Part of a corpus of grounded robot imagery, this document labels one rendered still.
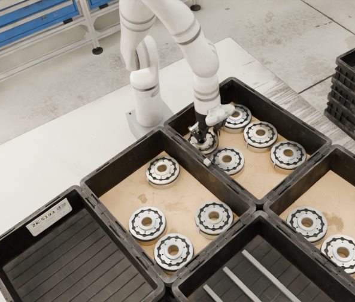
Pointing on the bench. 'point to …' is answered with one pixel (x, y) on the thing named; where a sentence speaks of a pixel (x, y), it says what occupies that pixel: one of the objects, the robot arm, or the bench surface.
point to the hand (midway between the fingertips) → (209, 137)
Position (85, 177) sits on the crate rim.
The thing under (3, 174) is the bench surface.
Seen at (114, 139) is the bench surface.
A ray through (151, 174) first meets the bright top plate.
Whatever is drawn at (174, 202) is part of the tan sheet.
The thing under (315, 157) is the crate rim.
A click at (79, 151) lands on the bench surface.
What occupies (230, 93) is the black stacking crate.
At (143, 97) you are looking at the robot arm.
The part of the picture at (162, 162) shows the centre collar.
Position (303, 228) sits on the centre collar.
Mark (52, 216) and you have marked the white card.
